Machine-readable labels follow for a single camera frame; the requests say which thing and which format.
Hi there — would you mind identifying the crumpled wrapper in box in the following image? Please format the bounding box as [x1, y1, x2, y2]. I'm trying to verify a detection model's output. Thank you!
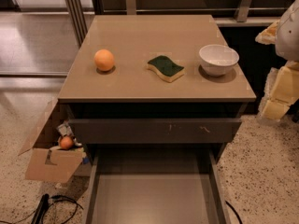
[57, 122, 73, 137]

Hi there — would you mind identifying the grey top drawer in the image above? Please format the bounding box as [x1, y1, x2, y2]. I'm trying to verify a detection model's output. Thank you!
[69, 119, 241, 145]

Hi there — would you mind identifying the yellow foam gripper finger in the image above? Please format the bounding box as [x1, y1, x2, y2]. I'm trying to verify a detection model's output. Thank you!
[255, 20, 279, 45]
[261, 61, 299, 120]

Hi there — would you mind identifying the black cable right floor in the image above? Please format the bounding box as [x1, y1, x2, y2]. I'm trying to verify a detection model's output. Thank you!
[225, 200, 244, 224]

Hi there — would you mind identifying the open grey middle drawer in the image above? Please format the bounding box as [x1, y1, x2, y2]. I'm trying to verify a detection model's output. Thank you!
[82, 148, 231, 224]

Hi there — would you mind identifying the grey drawer cabinet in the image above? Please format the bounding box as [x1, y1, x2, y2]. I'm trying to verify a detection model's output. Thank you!
[59, 15, 255, 158]

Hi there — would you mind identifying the small orange in box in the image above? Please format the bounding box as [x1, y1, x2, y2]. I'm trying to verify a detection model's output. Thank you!
[60, 136, 74, 149]

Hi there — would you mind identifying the green and yellow sponge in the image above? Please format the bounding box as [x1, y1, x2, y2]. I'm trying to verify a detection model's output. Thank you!
[147, 55, 185, 83]

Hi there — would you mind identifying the orange fruit on cabinet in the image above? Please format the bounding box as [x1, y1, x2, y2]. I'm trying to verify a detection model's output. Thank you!
[94, 49, 115, 72]

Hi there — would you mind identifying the white ceramic bowl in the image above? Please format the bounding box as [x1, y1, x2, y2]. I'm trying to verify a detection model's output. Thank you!
[199, 44, 239, 77]

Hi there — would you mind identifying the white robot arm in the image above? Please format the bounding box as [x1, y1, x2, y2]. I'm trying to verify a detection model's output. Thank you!
[255, 0, 299, 120]

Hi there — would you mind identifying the black cable on floor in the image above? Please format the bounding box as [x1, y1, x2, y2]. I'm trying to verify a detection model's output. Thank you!
[0, 194, 85, 224]

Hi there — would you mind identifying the open cardboard box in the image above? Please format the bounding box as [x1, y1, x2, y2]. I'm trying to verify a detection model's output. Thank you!
[20, 98, 86, 183]

